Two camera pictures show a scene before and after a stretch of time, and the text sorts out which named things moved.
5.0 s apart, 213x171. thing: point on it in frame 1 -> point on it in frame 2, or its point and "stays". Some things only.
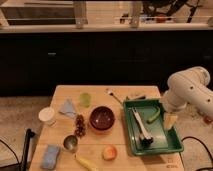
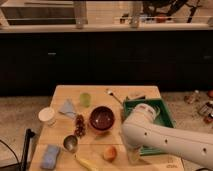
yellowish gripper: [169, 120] -> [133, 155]
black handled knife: [130, 99] stays
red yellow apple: [109, 153] stays
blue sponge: [50, 155] stays
